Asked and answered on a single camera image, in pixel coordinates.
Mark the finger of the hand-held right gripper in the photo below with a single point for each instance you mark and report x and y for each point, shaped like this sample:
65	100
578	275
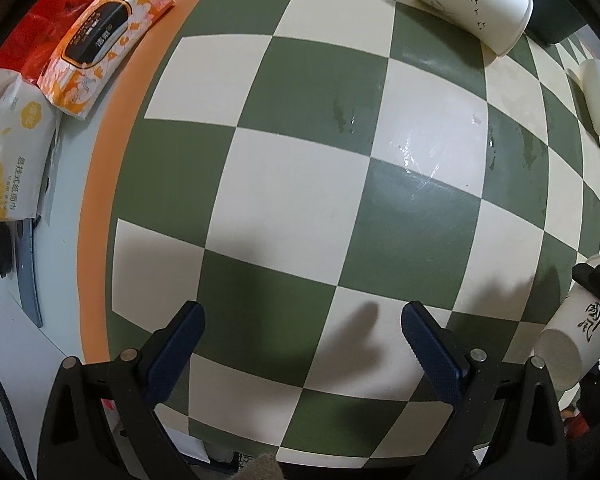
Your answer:
597	277

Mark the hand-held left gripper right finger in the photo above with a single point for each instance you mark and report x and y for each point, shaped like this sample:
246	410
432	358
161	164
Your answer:
427	342

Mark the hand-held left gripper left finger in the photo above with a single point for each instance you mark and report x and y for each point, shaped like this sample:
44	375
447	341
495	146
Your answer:
179	342

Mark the dark green cup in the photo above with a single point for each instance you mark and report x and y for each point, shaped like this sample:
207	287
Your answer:
555	12

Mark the dark grey flat tool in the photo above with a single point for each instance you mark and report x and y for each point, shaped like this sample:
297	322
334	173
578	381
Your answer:
27	270

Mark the green white checkered mat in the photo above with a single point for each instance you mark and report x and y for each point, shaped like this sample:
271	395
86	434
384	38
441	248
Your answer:
330	200

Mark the white yellow tissue pack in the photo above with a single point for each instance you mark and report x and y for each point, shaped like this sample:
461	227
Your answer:
15	155

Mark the orange wet wipes packet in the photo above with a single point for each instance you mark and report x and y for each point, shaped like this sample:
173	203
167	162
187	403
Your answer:
97	45

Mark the red plastic bag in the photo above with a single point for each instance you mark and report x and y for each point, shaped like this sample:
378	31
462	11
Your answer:
40	15

